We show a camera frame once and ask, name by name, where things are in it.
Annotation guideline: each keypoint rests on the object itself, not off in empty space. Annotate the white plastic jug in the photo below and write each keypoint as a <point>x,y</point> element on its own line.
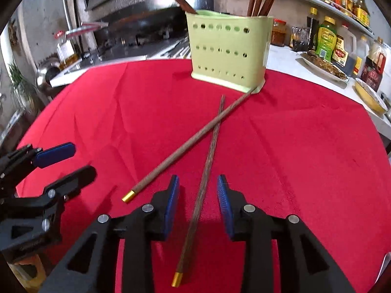
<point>361,56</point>

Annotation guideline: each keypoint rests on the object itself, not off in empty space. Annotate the green plastic utensil holder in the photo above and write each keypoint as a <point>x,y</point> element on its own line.
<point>226,52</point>

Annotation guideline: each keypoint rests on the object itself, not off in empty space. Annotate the white jug with red label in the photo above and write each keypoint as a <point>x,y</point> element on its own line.
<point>342,50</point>

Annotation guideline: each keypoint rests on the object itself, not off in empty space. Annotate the round metal kettle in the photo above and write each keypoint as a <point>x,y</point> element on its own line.
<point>47,76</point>

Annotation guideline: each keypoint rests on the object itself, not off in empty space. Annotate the red-lidded chili jar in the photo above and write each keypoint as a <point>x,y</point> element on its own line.
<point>279,35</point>

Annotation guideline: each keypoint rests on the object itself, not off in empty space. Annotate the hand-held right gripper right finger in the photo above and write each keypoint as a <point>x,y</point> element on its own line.
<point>225,207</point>

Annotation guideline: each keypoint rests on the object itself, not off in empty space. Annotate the white plate of food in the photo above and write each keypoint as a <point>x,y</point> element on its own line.
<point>323,65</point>

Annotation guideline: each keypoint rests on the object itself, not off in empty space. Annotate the yellow bowl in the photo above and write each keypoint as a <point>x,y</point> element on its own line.
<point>369,96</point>

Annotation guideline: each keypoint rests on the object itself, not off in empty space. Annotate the cooking oil bottle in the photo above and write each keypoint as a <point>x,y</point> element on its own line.
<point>67,55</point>

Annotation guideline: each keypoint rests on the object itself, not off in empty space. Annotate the green potted plant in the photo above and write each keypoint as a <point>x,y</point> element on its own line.
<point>20,82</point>

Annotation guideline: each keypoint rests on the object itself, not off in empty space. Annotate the dark metal wok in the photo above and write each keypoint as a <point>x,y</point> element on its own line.
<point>137,24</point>

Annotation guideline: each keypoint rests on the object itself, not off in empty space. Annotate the stainless gas stove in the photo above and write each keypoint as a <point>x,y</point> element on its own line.
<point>122,52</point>

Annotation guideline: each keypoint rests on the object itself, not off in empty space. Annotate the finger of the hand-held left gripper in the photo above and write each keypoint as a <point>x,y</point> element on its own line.
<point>55,155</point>
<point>73,178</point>

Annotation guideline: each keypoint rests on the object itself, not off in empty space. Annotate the brown bottle with yellow label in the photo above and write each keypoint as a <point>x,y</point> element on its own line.
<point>362,10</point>

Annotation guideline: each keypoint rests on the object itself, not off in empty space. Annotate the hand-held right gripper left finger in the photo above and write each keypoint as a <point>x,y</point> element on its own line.
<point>172,207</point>

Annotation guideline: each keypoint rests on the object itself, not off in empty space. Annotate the green plastic bottle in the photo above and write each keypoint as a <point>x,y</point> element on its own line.
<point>325,41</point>

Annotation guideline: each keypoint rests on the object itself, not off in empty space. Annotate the dark soy sauce bottle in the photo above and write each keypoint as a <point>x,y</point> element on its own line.
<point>312,30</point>

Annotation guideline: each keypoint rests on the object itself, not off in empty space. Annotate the vertical metal pipe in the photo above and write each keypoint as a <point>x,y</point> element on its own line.
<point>69,3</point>

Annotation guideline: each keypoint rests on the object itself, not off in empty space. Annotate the large dark sauce bottle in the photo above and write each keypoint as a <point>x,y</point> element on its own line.
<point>374,67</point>

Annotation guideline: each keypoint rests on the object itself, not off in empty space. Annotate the red tablecloth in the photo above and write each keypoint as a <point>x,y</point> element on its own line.
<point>290,158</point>

